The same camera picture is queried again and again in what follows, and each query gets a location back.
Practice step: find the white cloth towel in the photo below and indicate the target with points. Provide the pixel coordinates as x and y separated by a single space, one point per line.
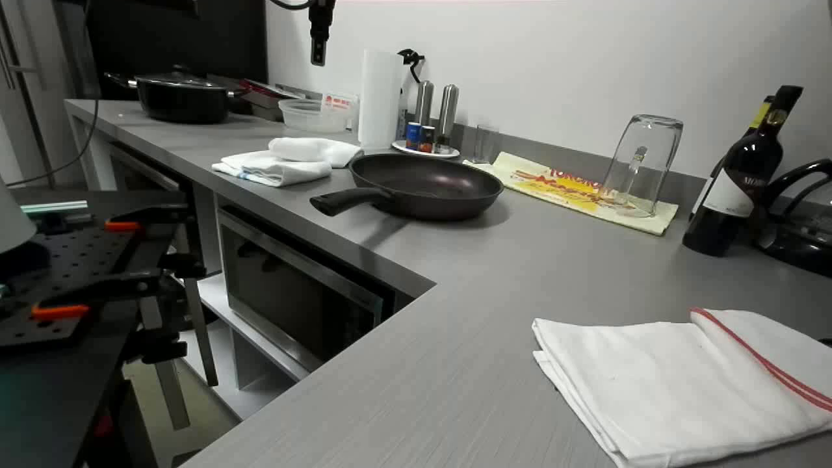
312 150

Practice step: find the black perforated mounting board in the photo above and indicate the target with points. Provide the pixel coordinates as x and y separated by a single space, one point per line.
82 265

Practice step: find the black cooking pot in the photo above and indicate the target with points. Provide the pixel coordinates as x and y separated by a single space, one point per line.
178 98

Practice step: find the clear plastic container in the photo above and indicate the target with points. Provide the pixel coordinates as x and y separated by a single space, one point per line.
327 113

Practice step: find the folded white towel blue stripe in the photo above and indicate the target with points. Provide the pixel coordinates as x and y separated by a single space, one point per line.
269 171

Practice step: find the steel salt shaker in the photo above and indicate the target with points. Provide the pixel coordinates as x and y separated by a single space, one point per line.
423 103

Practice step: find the orange black clamp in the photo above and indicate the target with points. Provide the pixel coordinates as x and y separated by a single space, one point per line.
41 314

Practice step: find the steel pepper shaker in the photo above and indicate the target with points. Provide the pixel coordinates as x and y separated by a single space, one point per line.
447 107

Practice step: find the upturned clear drinking glass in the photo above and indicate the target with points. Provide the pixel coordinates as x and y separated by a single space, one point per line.
639 163

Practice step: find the black frying pan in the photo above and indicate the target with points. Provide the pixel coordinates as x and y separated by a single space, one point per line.
413 187

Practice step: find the dark wine bottle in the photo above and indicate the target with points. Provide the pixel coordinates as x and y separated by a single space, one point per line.
735 184

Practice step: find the white paper towel roll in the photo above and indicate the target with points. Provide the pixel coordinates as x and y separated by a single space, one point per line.
377 100

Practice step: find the white plate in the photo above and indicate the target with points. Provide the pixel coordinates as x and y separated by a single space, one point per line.
431 152

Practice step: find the white towel red stripe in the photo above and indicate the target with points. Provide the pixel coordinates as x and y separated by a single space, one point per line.
674 394

